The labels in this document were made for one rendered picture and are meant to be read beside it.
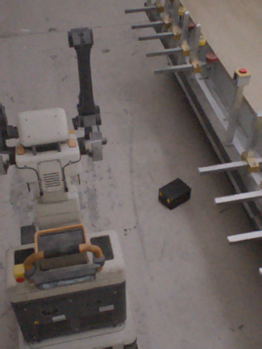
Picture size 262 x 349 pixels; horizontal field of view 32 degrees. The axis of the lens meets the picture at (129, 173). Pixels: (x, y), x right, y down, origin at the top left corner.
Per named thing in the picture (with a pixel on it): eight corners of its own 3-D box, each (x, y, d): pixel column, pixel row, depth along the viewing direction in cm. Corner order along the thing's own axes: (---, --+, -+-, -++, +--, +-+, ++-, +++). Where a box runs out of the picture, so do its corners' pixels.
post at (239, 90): (226, 147, 278) (238, 85, 246) (223, 142, 281) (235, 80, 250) (233, 146, 279) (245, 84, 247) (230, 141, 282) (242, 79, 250)
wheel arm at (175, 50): (146, 58, 333) (146, 53, 330) (144, 56, 335) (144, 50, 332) (202, 51, 339) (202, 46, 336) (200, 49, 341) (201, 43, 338)
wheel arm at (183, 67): (154, 76, 315) (154, 70, 312) (153, 73, 317) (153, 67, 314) (213, 68, 321) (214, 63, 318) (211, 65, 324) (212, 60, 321)
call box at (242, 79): (236, 88, 246) (239, 76, 240) (232, 81, 251) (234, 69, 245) (248, 86, 247) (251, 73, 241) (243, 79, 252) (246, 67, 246)
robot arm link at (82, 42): (69, 37, 185) (94, 35, 186) (67, 26, 195) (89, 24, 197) (80, 131, 211) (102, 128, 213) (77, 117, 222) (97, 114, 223)
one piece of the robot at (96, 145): (103, 161, 209) (101, 140, 202) (92, 162, 208) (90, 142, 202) (99, 149, 217) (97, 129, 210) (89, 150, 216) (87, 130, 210)
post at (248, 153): (241, 180, 263) (257, 115, 230) (239, 176, 266) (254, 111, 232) (247, 179, 264) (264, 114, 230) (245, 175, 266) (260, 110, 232)
